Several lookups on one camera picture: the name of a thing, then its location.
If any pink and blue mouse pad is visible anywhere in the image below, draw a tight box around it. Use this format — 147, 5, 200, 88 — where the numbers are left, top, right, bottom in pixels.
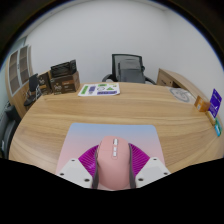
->
54, 122, 166, 174

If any wooden shelf unit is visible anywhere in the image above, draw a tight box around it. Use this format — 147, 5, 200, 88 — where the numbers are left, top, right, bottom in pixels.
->
4, 44, 34, 119

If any purple standing pouch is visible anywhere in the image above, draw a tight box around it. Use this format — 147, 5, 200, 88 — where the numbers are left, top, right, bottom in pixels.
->
208, 88, 223, 119

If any pink computer mouse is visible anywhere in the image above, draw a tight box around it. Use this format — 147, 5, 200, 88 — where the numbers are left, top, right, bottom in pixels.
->
96, 135, 131, 191

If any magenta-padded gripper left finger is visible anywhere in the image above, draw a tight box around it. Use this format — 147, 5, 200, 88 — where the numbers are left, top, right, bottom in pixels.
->
56, 143, 101, 189

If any small brown cardboard box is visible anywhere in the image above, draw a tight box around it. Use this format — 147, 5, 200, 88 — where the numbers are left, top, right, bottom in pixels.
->
37, 71, 53, 96

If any grey backpack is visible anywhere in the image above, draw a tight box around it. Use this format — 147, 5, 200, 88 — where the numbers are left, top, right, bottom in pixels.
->
117, 58, 147, 84

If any green and purple leaflet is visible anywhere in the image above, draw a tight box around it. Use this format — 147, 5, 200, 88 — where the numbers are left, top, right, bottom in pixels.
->
77, 82, 121, 98

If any large brown cardboard box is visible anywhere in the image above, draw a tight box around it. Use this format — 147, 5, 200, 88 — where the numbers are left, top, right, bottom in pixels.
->
49, 70, 81, 96

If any black padded armchair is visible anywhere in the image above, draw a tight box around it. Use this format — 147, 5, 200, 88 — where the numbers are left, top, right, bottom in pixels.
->
0, 103, 22, 159

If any green wipes pack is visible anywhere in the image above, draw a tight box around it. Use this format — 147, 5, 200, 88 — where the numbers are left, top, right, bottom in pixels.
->
214, 118, 223, 138

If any wooden side desk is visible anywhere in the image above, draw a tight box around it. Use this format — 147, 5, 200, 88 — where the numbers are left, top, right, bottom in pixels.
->
155, 68, 201, 98

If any black device on box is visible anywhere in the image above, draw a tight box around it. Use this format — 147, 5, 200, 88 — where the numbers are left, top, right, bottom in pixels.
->
50, 59, 78, 79

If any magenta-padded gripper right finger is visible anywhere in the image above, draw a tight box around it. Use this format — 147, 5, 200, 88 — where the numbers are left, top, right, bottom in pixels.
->
128, 143, 171, 189

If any black mesh office chair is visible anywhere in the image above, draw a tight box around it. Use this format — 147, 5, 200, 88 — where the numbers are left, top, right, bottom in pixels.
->
101, 53, 157, 85

